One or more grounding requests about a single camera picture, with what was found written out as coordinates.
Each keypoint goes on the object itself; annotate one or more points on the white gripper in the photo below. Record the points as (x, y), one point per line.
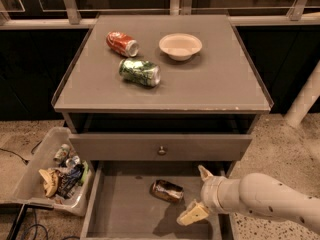
(208, 191)

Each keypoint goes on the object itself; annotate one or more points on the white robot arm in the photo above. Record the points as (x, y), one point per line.
(278, 179)

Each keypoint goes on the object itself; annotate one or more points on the round metal drawer knob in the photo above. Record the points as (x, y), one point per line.
(162, 151)

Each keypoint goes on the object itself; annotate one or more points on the grey open middle drawer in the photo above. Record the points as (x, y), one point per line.
(121, 206)

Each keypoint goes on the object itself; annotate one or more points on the grey drawer cabinet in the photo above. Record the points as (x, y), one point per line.
(216, 91)

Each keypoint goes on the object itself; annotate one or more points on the grey top drawer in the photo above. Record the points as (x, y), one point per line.
(144, 147)

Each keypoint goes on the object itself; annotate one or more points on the silver can in bin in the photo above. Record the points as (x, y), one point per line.
(71, 162)

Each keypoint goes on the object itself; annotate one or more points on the green soda can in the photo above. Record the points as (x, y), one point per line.
(142, 72)

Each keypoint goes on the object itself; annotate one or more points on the small can in bin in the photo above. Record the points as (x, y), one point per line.
(62, 153)

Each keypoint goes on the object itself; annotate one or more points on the red soda can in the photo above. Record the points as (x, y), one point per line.
(122, 43)

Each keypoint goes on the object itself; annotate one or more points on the dark snack packet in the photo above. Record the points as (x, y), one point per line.
(69, 180)

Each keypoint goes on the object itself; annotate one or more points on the clear plastic bin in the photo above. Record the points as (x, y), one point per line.
(29, 189)

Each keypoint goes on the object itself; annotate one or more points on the white paper bowl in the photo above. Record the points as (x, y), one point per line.
(180, 46)

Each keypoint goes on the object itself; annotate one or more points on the tan crumpled bag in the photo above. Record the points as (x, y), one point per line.
(51, 181)

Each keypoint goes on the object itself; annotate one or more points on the metal railing frame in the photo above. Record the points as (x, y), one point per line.
(75, 14)

